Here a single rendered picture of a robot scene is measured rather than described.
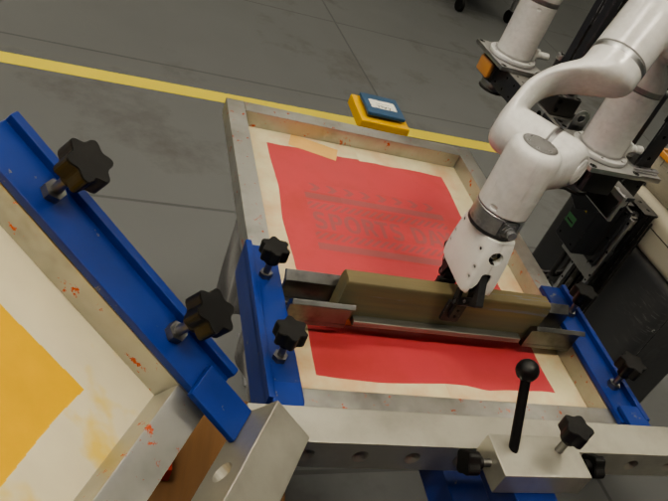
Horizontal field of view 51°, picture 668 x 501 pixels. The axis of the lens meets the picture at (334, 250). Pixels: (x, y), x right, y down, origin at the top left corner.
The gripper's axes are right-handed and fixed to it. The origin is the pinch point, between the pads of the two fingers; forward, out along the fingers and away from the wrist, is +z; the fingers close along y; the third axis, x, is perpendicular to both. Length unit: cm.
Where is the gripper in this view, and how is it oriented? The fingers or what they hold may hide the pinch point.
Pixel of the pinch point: (446, 298)
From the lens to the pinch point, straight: 109.1
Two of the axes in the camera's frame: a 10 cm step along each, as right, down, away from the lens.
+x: -9.2, -1.3, -3.6
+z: -3.3, 7.5, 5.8
